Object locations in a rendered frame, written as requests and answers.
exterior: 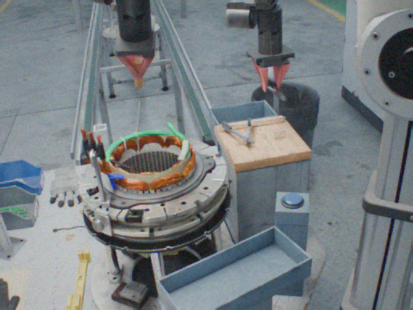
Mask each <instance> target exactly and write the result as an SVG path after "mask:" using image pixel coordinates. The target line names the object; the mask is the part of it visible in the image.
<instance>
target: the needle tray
mask: <svg viewBox="0 0 413 310"><path fill-rule="evenodd" d="M311 265H312V257H311V255H308V254H307V252H304V251H303V249H301V248H300V247H299V246H298V245H296V244H295V243H294V242H293V241H292V240H291V239H290V238H289V237H287V236H286V235H285V234H284V233H282V232H281V231H280V230H279V229H277V228H276V227H275V226H273V227H271V228H269V229H267V230H264V231H262V232H260V233H258V234H257V235H254V236H252V237H250V238H248V239H247V240H243V241H241V242H239V243H238V244H236V245H233V246H230V247H228V248H227V249H224V250H222V251H219V252H218V253H214V254H213V255H211V256H209V257H208V258H204V259H203V260H201V261H199V262H195V263H194V264H192V265H190V266H186V267H185V268H183V269H181V270H178V271H176V272H174V273H172V274H169V275H168V276H165V277H163V278H161V279H159V280H156V284H157V289H158V293H159V296H160V299H161V302H162V303H163V304H164V305H165V307H166V308H167V309H168V310H273V296H275V295H277V294H278V293H279V292H283V291H284V290H285V289H287V288H290V287H291V286H293V285H295V284H296V283H299V282H300V281H302V280H304V279H306V278H308V277H309V276H311Z"/></svg>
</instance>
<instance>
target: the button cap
mask: <svg viewBox="0 0 413 310"><path fill-rule="evenodd" d="M283 203H284V204H286V205H287V206H298V205H300V204H301V203H302V196H301V195H299V194H296V193H288V194H286V195H285V196H283Z"/></svg>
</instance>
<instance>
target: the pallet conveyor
mask: <svg viewBox="0 0 413 310"><path fill-rule="evenodd" d="M159 2H160V3H161V7H162V8H163V10H164V12H165V15H166V18H167V19H168V21H169V25H170V26H171V28H172V29H173V30H172V31H173V33H174V35H175V37H176V38H177V39H176V41H177V42H178V44H179V46H180V48H181V52H182V53H183V55H184V57H185V60H186V63H187V65H188V66H189V67H190V72H191V73H192V75H193V77H194V81H195V83H196V84H197V87H198V88H199V93H200V94H201V96H202V98H203V100H204V103H205V105H206V107H207V110H208V111H209V109H210V108H212V107H211V105H210V104H209V101H208V98H207V96H206V95H205V93H204V89H203V88H202V86H201V84H200V83H199V79H198V77H197V75H196V74H195V72H194V68H193V66H192V65H191V63H190V59H189V57H188V56H187V55H186V51H185V49H184V48H183V46H182V44H181V41H180V39H179V37H178V35H177V32H176V30H175V29H174V26H173V23H172V22H171V20H170V18H169V15H168V13H167V11H166V9H165V6H164V5H163V3H162V1H161V0H159ZM150 3H151V6H150V9H151V14H152V12H153V13H154V15H153V14H152V16H155V17H156V19H155V23H156V24H158V25H159V30H158V31H157V32H156V33H157V39H158V45H157V46H158V51H159V57H160V60H155V61H152V63H151V64H150V66H149V67H154V66H161V71H160V72H159V73H158V74H157V75H153V76H143V81H146V80H153V79H158V78H161V80H162V85H163V89H162V90H163V91H167V90H169V88H168V87H167V85H168V82H167V76H166V70H165V65H170V64H171V70H172V76H173V88H174V102H175V109H176V116H177V128H178V131H179V132H180V133H182V134H183V135H184V136H186V133H185V126H184V111H183V104H182V96H181V93H182V94H183V97H184V101H185V103H186V106H187V108H188V111H189V114H190V118H191V120H192V122H193V124H194V130H195V131H196V134H197V136H198V141H199V142H203V143H205V144H207V145H209V147H214V146H215V142H214V140H213V138H212V137H211V130H210V126H209V122H208V121H207V118H206V116H205V114H204V111H203V109H202V107H201V104H200V102H199V99H198V96H197V95H196V93H195V91H194V87H193V85H192V83H191V81H190V77H189V74H188V73H187V72H186V69H185V66H184V64H183V61H182V60H181V58H180V53H179V52H178V50H177V48H176V44H175V43H174V41H173V38H172V35H171V33H170V31H169V29H168V25H167V23H166V22H165V19H164V16H163V14H162V12H161V9H160V7H159V5H158V3H157V0H150ZM95 7H96V12H95ZM107 7H108V6H107V5H105V4H99V3H97V6H96V2H95V3H94V9H93V14H92V19H91V23H90V32H89V36H88V41H87V45H86V54H85V60H84V65H83V70H82V74H81V83H80V87H79V96H78V102H77V111H76V116H75V121H74V126H73V139H72V144H71V149H70V157H71V159H72V160H73V159H74V158H75V152H76V146H77V156H76V162H77V166H81V165H88V164H89V163H88V161H87V156H86V155H85V153H84V147H83V144H82V139H83V137H82V134H81V129H83V130H86V139H88V142H89V143H90V140H91V139H90V138H89V136H88V134H89V133H91V132H93V136H94V125H97V121H98V106H99V110H100V114H101V121H102V124H106V127H107V131H108V138H109V141H110V145H111V144H112V143H113V142H114V141H113V138H112V134H111V127H110V124H109V115H108V112H107V109H106V98H105V95H104V90H103V87H102V85H103V84H102V76H101V73H106V77H107V85H108V88H109V92H110V94H111V95H110V98H114V97H115V89H114V85H115V84H120V83H126V82H133V81H134V78H133V77H131V78H125V79H120V80H115V78H113V77H112V73H111V72H114V71H120V70H126V69H128V68H127V67H126V66H125V65H112V66H110V62H109V60H110V58H109V54H108V50H107V42H106V38H104V37H103V36H102V32H103V31H105V28H104V24H106V29H107V28H109V27H110V20H109V19H110V18H109V17H108V15H109V14H108V13H107V12H108V9H107ZM94 12H95V18H94ZM103 18H104V19H105V21H103ZM93 21H94V28H93V34H92V40H91V45H90V37H91V32H92V26H93ZM107 41H108V45H109V49H110V57H114V56H115V55H114V48H113V45H115V41H113V40H112V39H108V40H107ZM163 41H164V43H165V47H166V48H167V49H166V50H167V53H168V54H169V57H170V58H167V59H165V52H164V45H163ZM89 48H90V56H89V62H88V68H87V71H86V65H87V59H88V53H89ZM102 54H103V59H104V62H105V67H101V60H102ZM85 75H86V82H85V88H84V94H83V98H82V93H83V86H84V81H85ZM81 103H82V105H81ZM80 113H81V122H80V127H79V133H78V139H77V130H78V124H79V119H80ZM88 132H89V133H88ZM94 140H96V139H95V136H94Z"/></svg>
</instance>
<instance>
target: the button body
mask: <svg viewBox="0 0 413 310"><path fill-rule="evenodd" d="M288 193H295V192H277V201H276V211H275V227H276V228H277V229H279V230H280V231H281V232H282V233H284V234H285V235H286V236H287V237H289V238H290V239H291V240H292V241H293V242H294V243H295V244H296V245H298V246H299V247H300V248H301V249H303V251H304V252H306V251H307V234H308V223H309V194H308V193H296V194H299V195H301V196H302V197H303V198H304V204H303V206H302V207H301V208H299V209H289V208H286V207H284V206H282V203H281V199H282V196H285V195H286V194H288ZM303 283H304V280H302V281H300V282H299V283H296V284H295V285H293V286H291V287H290V288H287V289H285V290H284V291H283V292H279V293H278V294H277V295H288V296H297V297H302V289H303Z"/></svg>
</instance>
